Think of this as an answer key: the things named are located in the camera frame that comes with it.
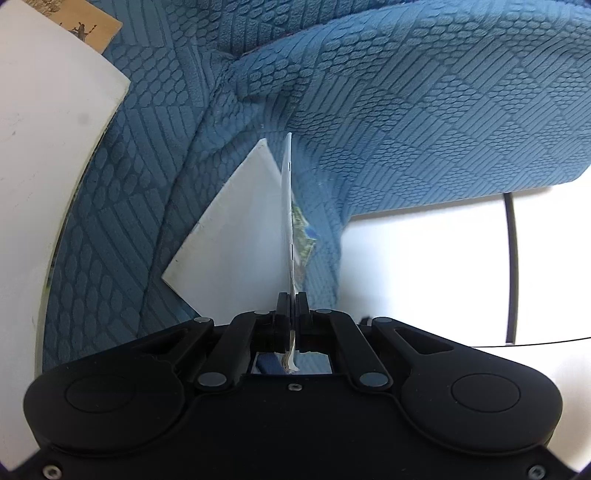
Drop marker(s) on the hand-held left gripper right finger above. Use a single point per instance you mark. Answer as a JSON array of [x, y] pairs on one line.
[[302, 323]]

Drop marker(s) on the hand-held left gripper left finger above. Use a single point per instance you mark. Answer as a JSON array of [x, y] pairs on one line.
[[284, 323]]

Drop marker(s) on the book with old painting cover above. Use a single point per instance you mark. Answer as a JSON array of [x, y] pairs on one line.
[[99, 30]]

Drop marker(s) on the photo cover booklet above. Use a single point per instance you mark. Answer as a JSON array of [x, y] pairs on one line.
[[231, 240], [288, 221]]

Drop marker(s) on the plain white book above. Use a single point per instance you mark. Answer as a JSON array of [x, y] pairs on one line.
[[41, 138]]

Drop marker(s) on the black curved frame bar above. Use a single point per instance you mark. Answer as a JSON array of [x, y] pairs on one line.
[[511, 267]]

